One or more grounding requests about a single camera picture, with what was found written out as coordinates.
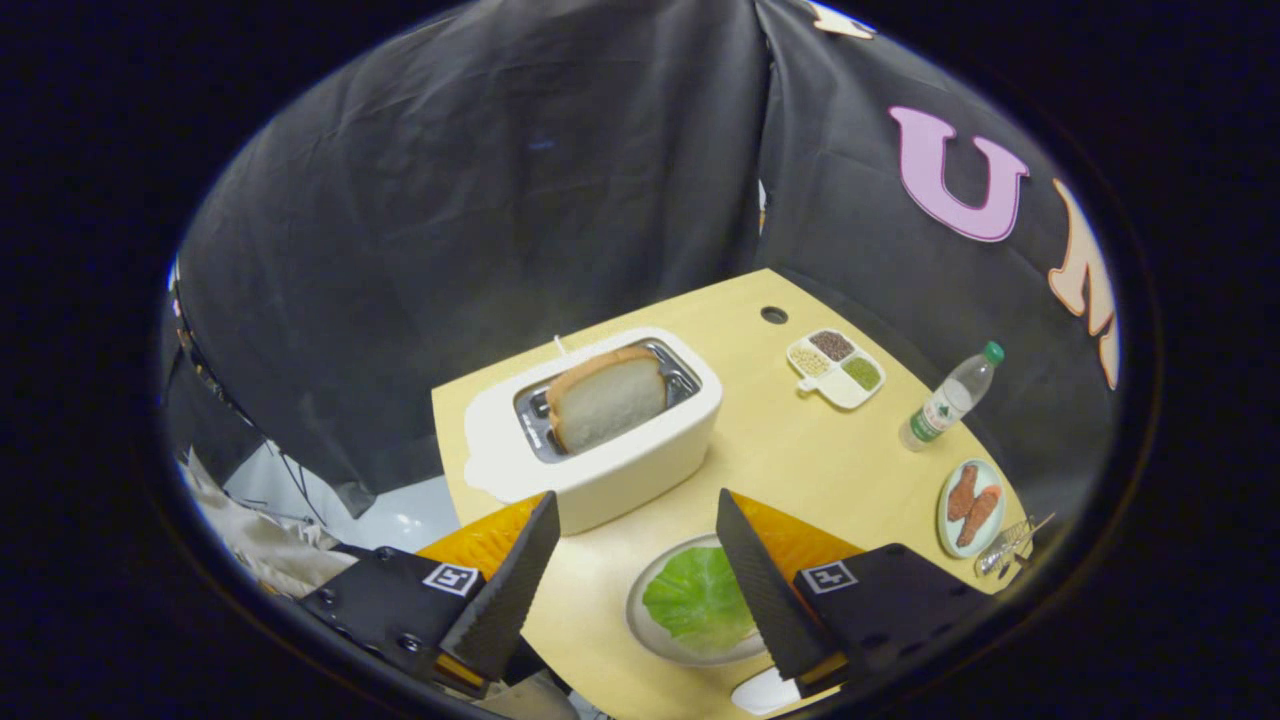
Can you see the beige crumpled cloth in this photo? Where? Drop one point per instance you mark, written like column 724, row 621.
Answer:
column 260, row 550

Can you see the clear plastic water bottle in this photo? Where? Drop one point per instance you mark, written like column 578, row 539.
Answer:
column 945, row 405

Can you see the black backdrop cloth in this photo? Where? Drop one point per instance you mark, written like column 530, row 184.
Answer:
column 450, row 200

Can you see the large round white plate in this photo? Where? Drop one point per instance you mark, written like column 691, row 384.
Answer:
column 636, row 610

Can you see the plain white bread slice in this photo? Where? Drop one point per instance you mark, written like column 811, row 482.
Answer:
column 605, row 400

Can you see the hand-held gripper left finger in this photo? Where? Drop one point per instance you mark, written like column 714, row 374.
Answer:
column 510, row 600

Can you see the white divided condiment dish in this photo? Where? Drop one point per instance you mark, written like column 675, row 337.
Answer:
column 845, row 392

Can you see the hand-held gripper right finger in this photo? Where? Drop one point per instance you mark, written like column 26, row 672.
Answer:
column 765, row 590

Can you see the brown meat piece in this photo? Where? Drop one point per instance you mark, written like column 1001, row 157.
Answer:
column 980, row 515
column 962, row 492

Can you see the wooden stick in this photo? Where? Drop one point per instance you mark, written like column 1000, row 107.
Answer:
column 1040, row 523

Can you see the small white plate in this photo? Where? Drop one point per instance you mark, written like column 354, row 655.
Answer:
column 760, row 692

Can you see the pale blue oval plate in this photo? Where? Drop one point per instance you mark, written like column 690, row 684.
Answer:
column 990, row 475

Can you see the green lettuce leaf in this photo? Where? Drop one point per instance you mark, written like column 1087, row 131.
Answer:
column 695, row 600

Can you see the cream toaster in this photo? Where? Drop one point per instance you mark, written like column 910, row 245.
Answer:
column 620, row 480

